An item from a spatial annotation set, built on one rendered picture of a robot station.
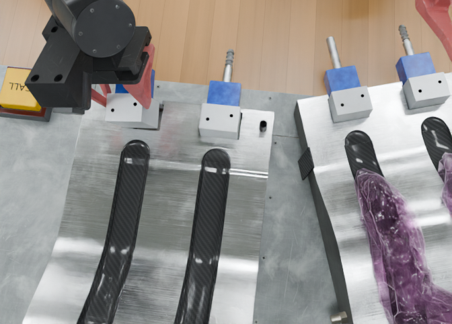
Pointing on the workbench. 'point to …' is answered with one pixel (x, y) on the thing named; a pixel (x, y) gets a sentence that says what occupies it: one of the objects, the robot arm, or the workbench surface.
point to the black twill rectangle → (306, 163)
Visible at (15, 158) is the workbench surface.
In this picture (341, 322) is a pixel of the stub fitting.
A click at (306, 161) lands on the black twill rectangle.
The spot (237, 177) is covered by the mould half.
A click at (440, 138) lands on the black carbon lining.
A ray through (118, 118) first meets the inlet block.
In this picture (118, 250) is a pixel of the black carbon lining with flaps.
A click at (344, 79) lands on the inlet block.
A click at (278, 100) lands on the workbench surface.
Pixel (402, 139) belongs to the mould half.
